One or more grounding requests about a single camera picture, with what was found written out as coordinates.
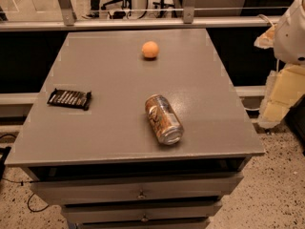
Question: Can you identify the black snack bar wrapper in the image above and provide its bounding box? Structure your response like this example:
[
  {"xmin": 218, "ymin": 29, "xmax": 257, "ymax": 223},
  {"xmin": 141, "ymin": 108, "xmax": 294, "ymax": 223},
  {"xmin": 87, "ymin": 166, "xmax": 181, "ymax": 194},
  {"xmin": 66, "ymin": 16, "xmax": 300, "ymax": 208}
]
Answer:
[{"xmin": 48, "ymin": 89, "xmax": 92, "ymax": 111}]

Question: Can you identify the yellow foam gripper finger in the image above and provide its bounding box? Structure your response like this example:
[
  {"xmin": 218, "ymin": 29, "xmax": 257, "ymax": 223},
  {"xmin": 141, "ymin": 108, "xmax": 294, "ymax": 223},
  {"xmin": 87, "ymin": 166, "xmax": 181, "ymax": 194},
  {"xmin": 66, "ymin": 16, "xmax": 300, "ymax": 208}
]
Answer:
[
  {"xmin": 254, "ymin": 26, "xmax": 275, "ymax": 49},
  {"xmin": 258, "ymin": 64, "xmax": 305, "ymax": 129}
]

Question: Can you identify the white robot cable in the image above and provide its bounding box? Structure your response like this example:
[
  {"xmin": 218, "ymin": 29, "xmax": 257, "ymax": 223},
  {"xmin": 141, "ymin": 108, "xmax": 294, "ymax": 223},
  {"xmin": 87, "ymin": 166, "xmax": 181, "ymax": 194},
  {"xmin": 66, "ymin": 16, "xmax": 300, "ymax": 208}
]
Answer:
[{"xmin": 257, "ymin": 13, "xmax": 275, "ymax": 27}]

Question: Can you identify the orange fruit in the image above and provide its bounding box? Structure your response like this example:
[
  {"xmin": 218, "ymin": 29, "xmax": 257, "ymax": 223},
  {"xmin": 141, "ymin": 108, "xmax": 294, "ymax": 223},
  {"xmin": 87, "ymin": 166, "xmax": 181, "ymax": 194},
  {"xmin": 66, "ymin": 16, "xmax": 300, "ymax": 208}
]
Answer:
[{"xmin": 142, "ymin": 41, "xmax": 159, "ymax": 59}]

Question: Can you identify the orange soda can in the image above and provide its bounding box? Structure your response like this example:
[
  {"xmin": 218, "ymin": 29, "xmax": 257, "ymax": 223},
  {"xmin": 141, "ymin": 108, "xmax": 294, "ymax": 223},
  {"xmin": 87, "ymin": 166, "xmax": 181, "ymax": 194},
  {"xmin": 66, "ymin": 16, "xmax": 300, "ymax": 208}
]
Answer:
[{"xmin": 145, "ymin": 94, "xmax": 184, "ymax": 145}]

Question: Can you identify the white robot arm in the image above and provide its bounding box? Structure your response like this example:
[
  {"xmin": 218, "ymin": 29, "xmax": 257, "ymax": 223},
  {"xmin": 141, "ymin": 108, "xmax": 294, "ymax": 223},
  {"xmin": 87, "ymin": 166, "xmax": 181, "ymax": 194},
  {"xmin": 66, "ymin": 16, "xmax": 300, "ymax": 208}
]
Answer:
[{"xmin": 254, "ymin": 0, "xmax": 305, "ymax": 129}]

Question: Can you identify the grey drawer cabinet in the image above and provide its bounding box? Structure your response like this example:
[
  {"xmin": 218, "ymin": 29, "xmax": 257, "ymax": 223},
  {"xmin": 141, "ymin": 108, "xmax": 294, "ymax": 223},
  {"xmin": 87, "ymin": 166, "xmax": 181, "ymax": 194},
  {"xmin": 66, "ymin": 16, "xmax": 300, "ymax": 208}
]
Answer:
[{"xmin": 6, "ymin": 29, "xmax": 264, "ymax": 229}]

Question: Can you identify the metal guard rail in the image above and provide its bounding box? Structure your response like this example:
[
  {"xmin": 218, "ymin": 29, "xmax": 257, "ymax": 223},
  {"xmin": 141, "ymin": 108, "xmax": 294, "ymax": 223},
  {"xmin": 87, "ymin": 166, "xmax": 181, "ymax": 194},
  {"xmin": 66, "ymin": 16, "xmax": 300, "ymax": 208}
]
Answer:
[{"xmin": 0, "ymin": 0, "xmax": 305, "ymax": 32}]

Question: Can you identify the black floor cable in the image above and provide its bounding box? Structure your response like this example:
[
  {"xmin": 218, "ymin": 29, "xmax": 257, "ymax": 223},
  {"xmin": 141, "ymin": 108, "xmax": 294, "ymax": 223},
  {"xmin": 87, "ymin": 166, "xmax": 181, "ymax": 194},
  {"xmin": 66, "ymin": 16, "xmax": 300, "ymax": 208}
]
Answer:
[{"xmin": 0, "ymin": 133, "xmax": 51, "ymax": 214}]

